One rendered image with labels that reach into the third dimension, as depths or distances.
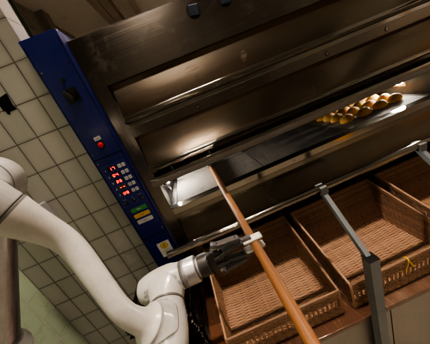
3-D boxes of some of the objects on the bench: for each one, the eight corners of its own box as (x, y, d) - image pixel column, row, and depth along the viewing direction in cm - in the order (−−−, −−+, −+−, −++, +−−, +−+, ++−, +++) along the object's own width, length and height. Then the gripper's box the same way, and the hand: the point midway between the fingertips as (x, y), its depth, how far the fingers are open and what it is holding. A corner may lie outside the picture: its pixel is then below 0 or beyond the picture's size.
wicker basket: (297, 245, 142) (287, 212, 133) (370, 211, 145) (366, 177, 136) (354, 310, 97) (345, 267, 87) (460, 260, 99) (462, 213, 90)
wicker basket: (217, 280, 141) (201, 249, 132) (293, 246, 143) (283, 213, 133) (235, 364, 95) (213, 325, 86) (347, 313, 97) (338, 270, 88)
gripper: (188, 242, 72) (252, 214, 73) (206, 275, 77) (264, 248, 79) (190, 257, 65) (259, 226, 66) (209, 292, 70) (273, 263, 72)
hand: (253, 242), depth 72 cm, fingers closed on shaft, 3 cm apart
